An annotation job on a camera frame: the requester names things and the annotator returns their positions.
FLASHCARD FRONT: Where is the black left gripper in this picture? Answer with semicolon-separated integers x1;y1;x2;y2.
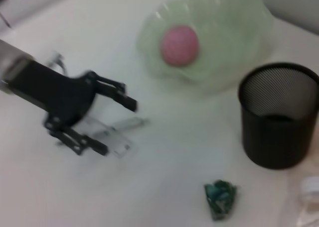
9;60;138;156

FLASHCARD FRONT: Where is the pink peach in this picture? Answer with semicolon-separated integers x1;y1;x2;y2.
160;25;200;67

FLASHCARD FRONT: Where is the green plastic wrapper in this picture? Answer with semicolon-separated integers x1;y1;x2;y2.
203;179;237;222

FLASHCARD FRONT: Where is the clear water bottle green label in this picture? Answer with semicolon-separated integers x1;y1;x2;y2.
295;176;319;227

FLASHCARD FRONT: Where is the transparent plastic ruler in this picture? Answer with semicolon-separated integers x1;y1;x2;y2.
82;114;137;160

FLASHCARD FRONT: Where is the pale green wavy fruit plate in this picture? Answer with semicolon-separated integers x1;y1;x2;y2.
136;0;274;96

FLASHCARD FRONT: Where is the black mesh pen holder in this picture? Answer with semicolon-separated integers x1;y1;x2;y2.
238;62;319;170

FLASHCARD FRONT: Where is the left gripper cable with connector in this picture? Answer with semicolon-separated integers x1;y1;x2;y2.
47;51;69;76

